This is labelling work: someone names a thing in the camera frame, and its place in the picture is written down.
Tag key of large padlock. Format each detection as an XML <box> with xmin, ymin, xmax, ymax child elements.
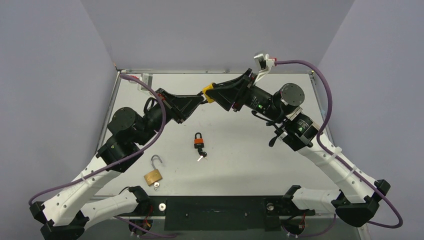
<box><xmin>153</xmin><ymin>182</ymin><xmax>160</xmax><ymax>191</ymax></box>

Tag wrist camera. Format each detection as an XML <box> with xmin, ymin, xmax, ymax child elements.
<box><xmin>253</xmin><ymin>52</ymin><xmax>277</xmax><ymax>85</ymax></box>
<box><xmin>137</xmin><ymin>73</ymin><xmax>153</xmax><ymax>95</ymax></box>

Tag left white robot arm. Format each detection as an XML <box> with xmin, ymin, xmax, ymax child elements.
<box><xmin>30</xmin><ymin>88</ymin><xmax>204</xmax><ymax>240</ymax></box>

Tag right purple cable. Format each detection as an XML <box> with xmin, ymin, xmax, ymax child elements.
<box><xmin>274</xmin><ymin>59</ymin><xmax>404</xmax><ymax>229</ymax></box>

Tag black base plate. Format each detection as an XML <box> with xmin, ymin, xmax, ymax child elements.
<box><xmin>126</xmin><ymin>196</ymin><xmax>316</xmax><ymax>231</ymax></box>

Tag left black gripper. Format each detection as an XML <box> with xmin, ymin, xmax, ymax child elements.
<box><xmin>139</xmin><ymin>89</ymin><xmax>208</xmax><ymax>146</ymax></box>

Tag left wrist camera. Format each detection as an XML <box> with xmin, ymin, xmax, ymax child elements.
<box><xmin>137</xmin><ymin>73</ymin><xmax>153</xmax><ymax>95</ymax></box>

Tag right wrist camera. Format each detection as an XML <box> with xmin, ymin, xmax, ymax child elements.
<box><xmin>253</xmin><ymin>52</ymin><xmax>277</xmax><ymax>85</ymax></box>

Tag large brass padlock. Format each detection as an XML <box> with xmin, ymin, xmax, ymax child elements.
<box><xmin>143</xmin><ymin>154</ymin><xmax>163</xmax><ymax>187</ymax></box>

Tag orange padlock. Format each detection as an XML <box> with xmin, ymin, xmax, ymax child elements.
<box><xmin>193</xmin><ymin>132</ymin><xmax>205</xmax><ymax>149</ymax></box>

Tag keys of orange padlock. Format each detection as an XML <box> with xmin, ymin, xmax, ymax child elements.
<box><xmin>197</xmin><ymin>148</ymin><xmax>208</xmax><ymax>162</ymax></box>

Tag yellow padlock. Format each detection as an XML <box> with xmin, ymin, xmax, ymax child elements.
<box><xmin>198</xmin><ymin>82</ymin><xmax>216</xmax><ymax>104</ymax></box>

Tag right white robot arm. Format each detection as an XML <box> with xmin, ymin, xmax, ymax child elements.
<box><xmin>203</xmin><ymin>70</ymin><xmax>391</xmax><ymax>227</ymax></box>

